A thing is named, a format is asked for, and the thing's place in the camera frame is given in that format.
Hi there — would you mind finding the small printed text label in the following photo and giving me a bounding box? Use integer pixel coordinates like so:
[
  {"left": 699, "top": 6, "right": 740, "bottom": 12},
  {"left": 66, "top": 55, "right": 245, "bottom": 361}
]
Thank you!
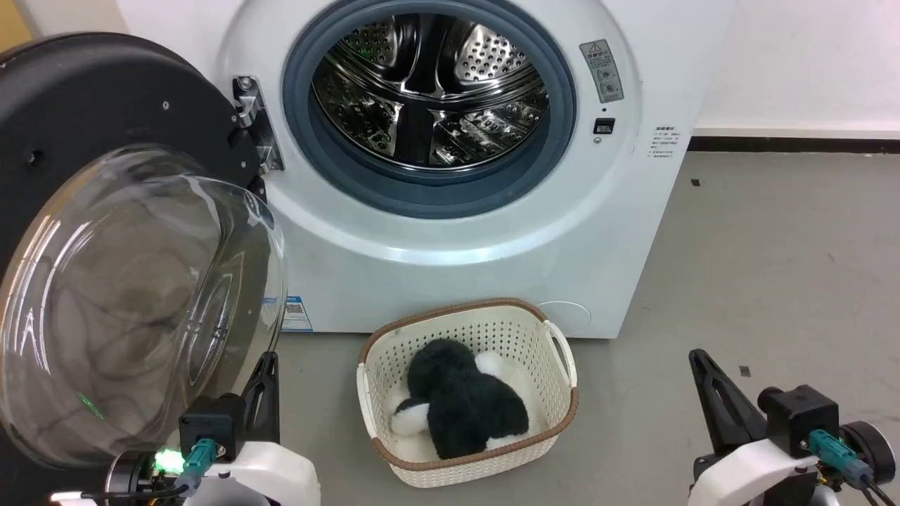
[{"left": 646, "top": 125, "right": 680, "bottom": 160}]

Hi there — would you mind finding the black washer door glass bowl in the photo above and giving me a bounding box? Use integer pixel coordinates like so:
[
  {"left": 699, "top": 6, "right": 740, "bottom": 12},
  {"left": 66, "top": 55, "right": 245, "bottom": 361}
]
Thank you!
[{"left": 0, "top": 32, "right": 288, "bottom": 506}]

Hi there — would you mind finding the teal left camera cable plug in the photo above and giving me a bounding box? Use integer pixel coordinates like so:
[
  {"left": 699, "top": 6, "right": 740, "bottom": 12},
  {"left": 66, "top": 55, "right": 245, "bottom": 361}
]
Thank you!
[{"left": 174, "top": 439, "right": 217, "bottom": 494}]

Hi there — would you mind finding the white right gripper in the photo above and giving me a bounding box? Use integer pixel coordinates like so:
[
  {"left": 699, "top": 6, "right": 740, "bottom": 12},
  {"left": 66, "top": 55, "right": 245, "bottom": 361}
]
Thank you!
[{"left": 688, "top": 349, "right": 821, "bottom": 506}]

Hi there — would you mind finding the metal door hinge bracket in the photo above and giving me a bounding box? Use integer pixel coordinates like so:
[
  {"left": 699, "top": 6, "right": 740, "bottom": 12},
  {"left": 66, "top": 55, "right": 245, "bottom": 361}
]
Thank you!
[{"left": 231, "top": 75, "right": 285, "bottom": 175}]

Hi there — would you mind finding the white front-loading washing machine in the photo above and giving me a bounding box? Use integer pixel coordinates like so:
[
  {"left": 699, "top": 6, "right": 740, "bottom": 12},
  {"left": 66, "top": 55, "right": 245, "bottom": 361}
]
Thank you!
[{"left": 116, "top": 0, "right": 735, "bottom": 340}]

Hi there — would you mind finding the yellow wooden board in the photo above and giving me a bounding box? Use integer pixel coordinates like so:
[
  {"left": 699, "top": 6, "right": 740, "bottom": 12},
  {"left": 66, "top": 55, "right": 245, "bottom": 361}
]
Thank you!
[{"left": 0, "top": 0, "right": 34, "bottom": 54}]

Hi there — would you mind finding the blue and white QR sticker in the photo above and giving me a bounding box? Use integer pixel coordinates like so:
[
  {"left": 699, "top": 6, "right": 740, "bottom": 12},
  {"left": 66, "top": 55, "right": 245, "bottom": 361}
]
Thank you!
[{"left": 281, "top": 295, "right": 314, "bottom": 332}]

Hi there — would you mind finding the black baseboard strip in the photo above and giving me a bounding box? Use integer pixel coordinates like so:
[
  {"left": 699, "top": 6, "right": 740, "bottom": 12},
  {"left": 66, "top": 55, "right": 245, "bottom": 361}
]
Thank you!
[{"left": 687, "top": 135, "right": 900, "bottom": 154}]

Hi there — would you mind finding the teal right camera cable plug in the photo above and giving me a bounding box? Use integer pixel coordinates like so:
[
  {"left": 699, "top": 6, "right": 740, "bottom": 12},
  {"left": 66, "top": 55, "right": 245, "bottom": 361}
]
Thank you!
[{"left": 808, "top": 429, "right": 873, "bottom": 488}]

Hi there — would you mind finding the black and white plush toy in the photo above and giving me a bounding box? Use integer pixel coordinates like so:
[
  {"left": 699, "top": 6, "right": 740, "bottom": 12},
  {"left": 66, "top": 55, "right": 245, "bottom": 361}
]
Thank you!
[{"left": 390, "top": 339, "right": 530, "bottom": 461}]

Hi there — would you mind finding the cream plastic laundry basket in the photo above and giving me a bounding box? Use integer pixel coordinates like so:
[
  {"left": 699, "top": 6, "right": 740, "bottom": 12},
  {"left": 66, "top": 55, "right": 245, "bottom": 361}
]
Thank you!
[{"left": 356, "top": 298, "right": 579, "bottom": 489}]

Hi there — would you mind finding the grey warning sticker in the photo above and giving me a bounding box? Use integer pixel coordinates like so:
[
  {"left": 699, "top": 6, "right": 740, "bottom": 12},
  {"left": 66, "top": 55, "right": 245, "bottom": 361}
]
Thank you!
[{"left": 579, "top": 39, "right": 625, "bottom": 105}]

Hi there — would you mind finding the perforated steel washer drum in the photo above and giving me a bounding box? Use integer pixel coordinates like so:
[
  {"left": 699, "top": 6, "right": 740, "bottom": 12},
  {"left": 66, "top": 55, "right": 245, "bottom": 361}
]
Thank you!
[{"left": 311, "top": 13, "right": 551, "bottom": 171}]

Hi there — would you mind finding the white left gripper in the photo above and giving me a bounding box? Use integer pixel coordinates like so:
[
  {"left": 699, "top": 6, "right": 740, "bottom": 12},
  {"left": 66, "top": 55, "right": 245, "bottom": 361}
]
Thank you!
[{"left": 193, "top": 351, "right": 321, "bottom": 506}]

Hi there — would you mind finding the teal camera cable plug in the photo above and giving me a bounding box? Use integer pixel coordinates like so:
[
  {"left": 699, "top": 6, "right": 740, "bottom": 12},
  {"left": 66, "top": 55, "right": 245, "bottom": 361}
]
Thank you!
[
  {"left": 174, "top": 439, "right": 217, "bottom": 494},
  {"left": 808, "top": 429, "right": 873, "bottom": 488}
]

